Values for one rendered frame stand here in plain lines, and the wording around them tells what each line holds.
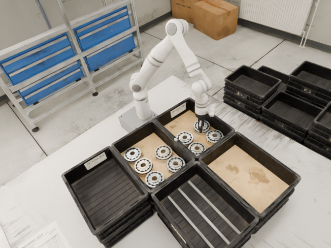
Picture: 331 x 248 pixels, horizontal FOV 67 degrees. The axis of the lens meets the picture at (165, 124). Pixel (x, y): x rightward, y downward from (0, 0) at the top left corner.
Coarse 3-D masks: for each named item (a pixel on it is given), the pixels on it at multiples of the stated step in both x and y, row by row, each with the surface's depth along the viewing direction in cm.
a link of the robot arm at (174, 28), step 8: (168, 24) 120; (176, 24) 118; (168, 32) 121; (176, 32) 119; (176, 40) 121; (184, 40) 120; (176, 48) 123; (184, 48) 121; (184, 56) 122; (192, 56) 122; (192, 64) 122
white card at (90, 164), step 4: (100, 156) 139; (104, 156) 141; (92, 160) 137; (96, 160) 139; (100, 160) 141; (84, 164) 135; (88, 164) 137; (92, 164) 138; (96, 164) 140; (88, 168) 138
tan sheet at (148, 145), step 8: (152, 136) 155; (136, 144) 152; (144, 144) 151; (152, 144) 151; (160, 144) 150; (144, 152) 147; (152, 152) 147; (152, 160) 142; (160, 168) 138; (168, 176) 134
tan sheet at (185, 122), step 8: (192, 112) 166; (176, 120) 162; (184, 120) 162; (192, 120) 161; (168, 128) 158; (176, 128) 157; (184, 128) 157; (192, 128) 156; (200, 136) 151; (208, 144) 146
